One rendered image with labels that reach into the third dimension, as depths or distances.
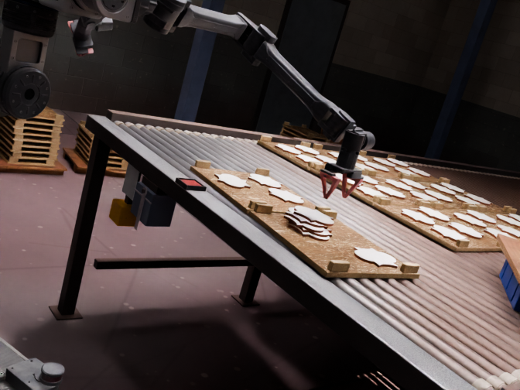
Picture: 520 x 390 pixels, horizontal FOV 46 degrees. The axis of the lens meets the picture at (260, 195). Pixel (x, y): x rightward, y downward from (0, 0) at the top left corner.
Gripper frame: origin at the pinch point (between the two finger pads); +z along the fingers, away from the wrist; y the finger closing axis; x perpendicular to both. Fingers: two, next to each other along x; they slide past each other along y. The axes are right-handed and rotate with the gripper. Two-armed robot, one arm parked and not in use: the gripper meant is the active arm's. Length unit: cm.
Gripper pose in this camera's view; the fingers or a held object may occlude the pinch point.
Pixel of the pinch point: (335, 195)
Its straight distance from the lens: 183.0
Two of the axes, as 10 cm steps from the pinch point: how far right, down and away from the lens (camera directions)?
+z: -2.7, 9.3, 2.5
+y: -6.6, 0.1, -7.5
